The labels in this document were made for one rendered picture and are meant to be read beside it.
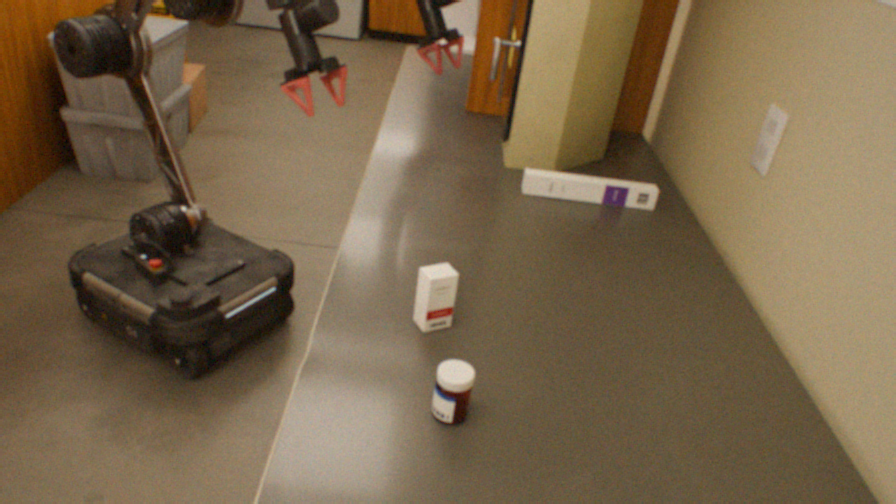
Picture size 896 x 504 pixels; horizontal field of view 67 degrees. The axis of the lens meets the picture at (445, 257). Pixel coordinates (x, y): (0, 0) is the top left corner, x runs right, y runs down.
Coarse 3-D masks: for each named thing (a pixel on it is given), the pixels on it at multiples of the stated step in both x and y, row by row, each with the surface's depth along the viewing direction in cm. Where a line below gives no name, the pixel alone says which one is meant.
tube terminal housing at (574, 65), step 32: (544, 0) 136; (576, 0) 135; (608, 0) 139; (640, 0) 147; (544, 32) 139; (576, 32) 139; (608, 32) 144; (544, 64) 142; (576, 64) 142; (608, 64) 150; (544, 96) 145; (576, 96) 147; (608, 96) 156; (512, 128) 149; (544, 128) 149; (576, 128) 152; (608, 128) 162; (512, 160) 153; (544, 160) 153; (576, 160) 159
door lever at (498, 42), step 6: (498, 42) 144; (504, 42) 144; (510, 42) 145; (516, 42) 145; (498, 48) 145; (516, 48) 145; (492, 54) 147; (498, 54) 146; (492, 60) 146; (498, 60) 146; (492, 66) 147; (492, 72) 148; (492, 78) 148
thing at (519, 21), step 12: (516, 0) 162; (528, 0) 136; (516, 12) 158; (528, 12) 138; (516, 24) 154; (516, 36) 151; (516, 60) 144; (504, 72) 171; (516, 72) 144; (504, 84) 166; (516, 84) 145; (504, 96) 162; (504, 108) 158; (504, 120) 154; (504, 132) 151
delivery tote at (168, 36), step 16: (160, 32) 321; (176, 32) 332; (160, 48) 319; (176, 48) 339; (160, 64) 322; (176, 64) 343; (64, 80) 305; (80, 80) 304; (96, 80) 304; (112, 80) 304; (160, 80) 326; (176, 80) 348; (80, 96) 308; (96, 96) 308; (112, 96) 308; (128, 96) 307; (160, 96) 330; (112, 112) 313; (128, 112) 312
